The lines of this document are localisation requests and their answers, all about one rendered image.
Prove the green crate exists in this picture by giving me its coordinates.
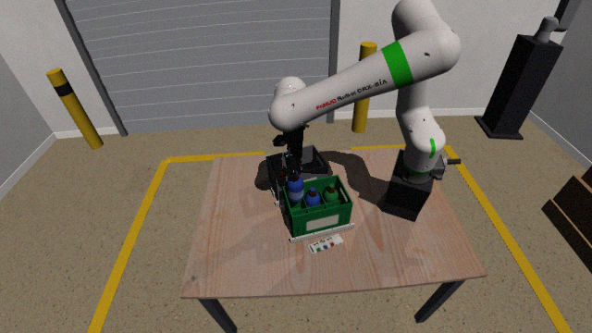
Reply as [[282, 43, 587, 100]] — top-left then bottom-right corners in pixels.
[[282, 177, 351, 238]]

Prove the white paper pick list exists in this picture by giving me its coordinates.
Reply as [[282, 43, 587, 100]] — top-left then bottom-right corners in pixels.
[[308, 233, 344, 254]]

